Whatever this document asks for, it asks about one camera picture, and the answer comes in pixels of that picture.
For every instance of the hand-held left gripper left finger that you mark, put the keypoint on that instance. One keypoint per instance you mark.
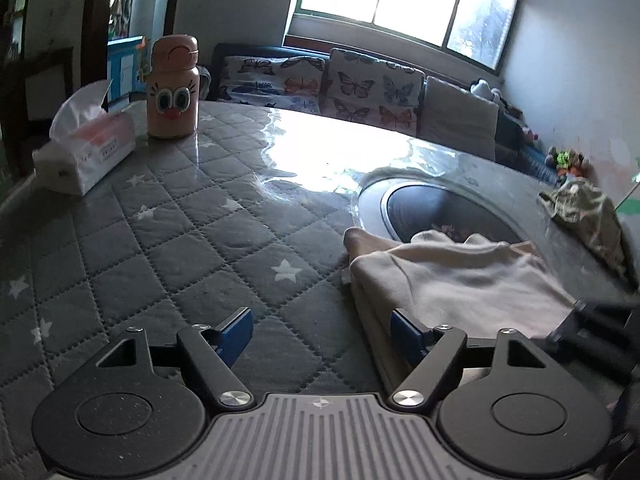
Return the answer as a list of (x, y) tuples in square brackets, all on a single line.
[(237, 332)]

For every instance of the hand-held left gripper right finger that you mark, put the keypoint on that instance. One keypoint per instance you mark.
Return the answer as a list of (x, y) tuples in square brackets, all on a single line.
[(407, 335)]

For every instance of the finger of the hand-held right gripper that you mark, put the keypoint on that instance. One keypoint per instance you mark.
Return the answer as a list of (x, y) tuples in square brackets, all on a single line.
[(595, 330)]

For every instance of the cream long-sleeved shirt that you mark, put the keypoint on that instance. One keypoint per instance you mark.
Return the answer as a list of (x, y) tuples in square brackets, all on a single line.
[(450, 280)]

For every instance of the floral patterned hat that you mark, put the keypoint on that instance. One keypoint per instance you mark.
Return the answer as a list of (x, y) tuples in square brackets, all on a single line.
[(585, 215)]

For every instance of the round black cooktop insert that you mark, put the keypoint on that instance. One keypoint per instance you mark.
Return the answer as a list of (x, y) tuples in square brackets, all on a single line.
[(415, 205)]

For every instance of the green plush toy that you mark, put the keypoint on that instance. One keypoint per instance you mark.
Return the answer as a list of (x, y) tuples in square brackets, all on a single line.
[(565, 160)]

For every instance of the pink plush toy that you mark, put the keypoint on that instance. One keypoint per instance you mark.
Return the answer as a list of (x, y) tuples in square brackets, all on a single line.
[(528, 133)]

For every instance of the dark sofa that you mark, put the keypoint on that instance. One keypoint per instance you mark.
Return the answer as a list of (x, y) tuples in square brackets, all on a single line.
[(510, 140)]

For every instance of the plain grey cushion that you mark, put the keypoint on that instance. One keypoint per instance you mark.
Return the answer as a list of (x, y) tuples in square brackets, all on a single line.
[(457, 115)]

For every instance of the white tissue pack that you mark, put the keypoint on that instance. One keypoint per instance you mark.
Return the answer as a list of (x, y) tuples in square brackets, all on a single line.
[(85, 150)]

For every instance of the pink cartoon-face bottle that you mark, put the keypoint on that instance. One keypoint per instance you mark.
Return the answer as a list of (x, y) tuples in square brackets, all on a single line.
[(172, 95)]

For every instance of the square butterfly print cushion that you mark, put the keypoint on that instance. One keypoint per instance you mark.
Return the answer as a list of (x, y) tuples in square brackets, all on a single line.
[(370, 90)]

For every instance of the wide butterfly print cushion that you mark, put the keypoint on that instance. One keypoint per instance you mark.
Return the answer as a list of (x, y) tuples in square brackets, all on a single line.
[(270, 85)]

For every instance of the white plush toy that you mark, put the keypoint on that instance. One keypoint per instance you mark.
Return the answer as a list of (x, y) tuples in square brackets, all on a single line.
[(482, 90)]

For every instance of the blue box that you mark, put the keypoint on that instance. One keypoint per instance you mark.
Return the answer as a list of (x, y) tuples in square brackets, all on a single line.
[(125, 70)]

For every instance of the dark wooden cabinet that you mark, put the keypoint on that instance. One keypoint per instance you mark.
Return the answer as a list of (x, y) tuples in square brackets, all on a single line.
[(35, 100)]

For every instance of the window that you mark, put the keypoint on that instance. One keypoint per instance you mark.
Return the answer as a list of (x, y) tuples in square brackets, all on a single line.
[(400, 0)]

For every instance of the dark wooden door frame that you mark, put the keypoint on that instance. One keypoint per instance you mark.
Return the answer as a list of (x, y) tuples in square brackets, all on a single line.
[(97, 20)]

